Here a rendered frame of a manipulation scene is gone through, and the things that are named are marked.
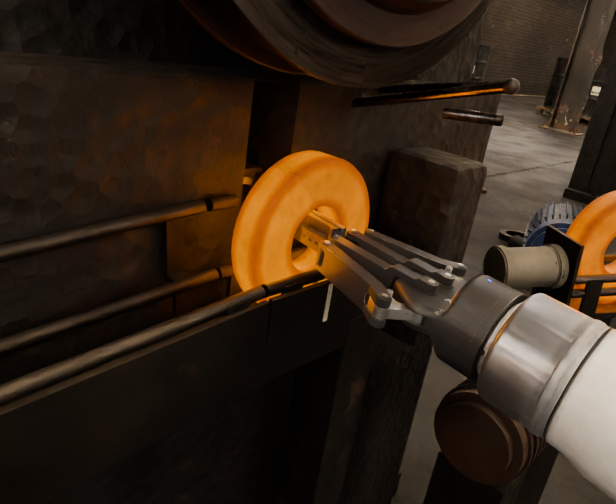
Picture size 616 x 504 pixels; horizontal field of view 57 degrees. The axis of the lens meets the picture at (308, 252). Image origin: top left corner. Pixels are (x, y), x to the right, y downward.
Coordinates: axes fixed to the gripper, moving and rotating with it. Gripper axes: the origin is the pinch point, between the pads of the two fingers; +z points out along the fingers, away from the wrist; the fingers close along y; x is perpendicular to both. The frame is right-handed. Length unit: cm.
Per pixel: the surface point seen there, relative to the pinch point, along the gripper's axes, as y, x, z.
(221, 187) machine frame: -5.7, 1.9, 6.9
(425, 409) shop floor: 86, -76, 15
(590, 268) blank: 39.3, -5.0, -15.9
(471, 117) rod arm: 7.5, 13.1, -8.4
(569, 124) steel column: 849, -84, 252
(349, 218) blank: 4.1, 0.9, -1.1
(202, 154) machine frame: -8.2, 5.2, 7.2
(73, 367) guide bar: -24.4, -4.4, -3.3
